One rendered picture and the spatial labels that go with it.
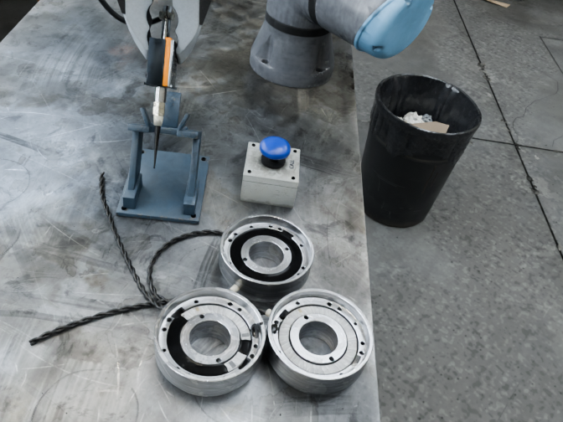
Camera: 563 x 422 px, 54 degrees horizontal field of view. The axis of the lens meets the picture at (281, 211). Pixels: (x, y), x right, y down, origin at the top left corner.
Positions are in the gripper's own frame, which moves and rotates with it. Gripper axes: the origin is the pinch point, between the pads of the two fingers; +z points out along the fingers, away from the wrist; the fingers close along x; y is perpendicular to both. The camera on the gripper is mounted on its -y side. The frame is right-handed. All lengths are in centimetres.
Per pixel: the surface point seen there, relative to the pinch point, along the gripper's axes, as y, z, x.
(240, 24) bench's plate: 51, 20, -7
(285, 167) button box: 2.4, 15.2, -15.1
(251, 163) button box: 2.5, 15.2, -10.8
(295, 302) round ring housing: -17.7, 16.8, -16.4
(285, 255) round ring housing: -11.3, 16.8, -15.4
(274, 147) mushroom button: 2.5, 12.3, -13.3
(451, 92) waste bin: 106, 59, -77
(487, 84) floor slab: 192, 100, -130
